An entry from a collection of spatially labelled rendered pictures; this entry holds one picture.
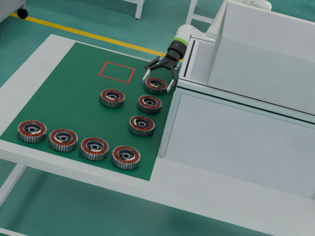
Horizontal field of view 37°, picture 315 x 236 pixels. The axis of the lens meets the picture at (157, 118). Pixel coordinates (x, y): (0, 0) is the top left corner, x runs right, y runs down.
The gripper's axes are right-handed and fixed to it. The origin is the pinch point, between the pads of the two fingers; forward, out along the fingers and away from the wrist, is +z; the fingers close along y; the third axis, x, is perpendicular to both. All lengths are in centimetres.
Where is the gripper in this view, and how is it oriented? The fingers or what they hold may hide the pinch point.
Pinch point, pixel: (156, 84)
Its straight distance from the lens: 237.4
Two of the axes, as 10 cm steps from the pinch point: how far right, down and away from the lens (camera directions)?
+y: -8.8, -3.9, 2.5
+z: -4.7, 7.9, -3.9
